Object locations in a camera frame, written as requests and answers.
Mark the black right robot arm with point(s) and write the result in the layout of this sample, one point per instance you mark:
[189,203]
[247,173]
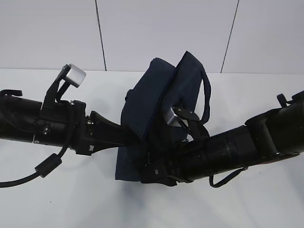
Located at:
[273,136]

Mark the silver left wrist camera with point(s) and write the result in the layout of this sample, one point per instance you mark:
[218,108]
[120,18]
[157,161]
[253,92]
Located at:
[74,75]

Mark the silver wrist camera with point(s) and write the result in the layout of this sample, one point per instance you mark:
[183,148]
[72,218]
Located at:
[180,117]
[74,75]

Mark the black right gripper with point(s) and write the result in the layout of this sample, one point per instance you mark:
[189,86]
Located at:
[186,162]

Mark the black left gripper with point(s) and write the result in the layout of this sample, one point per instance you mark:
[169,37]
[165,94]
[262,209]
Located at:
[65,124]

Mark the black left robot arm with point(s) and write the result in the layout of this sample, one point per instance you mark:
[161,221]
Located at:
[28,121]

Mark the navy blue lunch bag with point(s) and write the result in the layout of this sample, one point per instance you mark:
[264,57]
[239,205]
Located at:
[162,86]

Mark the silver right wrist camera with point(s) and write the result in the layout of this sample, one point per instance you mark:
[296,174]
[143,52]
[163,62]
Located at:
[180,117]

